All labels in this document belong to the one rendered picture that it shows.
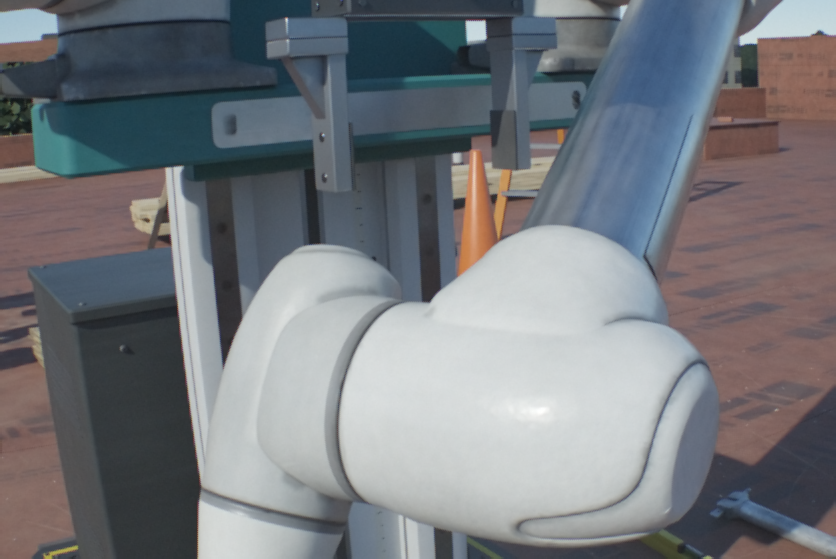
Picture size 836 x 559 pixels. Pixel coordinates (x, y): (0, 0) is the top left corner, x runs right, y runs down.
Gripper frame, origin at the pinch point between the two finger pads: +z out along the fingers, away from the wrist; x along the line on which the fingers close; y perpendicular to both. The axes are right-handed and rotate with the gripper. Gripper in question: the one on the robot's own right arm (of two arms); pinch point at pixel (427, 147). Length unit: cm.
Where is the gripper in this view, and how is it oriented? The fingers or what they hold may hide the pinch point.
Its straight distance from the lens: 56.9
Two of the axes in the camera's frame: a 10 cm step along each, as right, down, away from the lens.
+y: -5.6, -1.1, 8.2
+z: 0.5, 9.9, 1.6
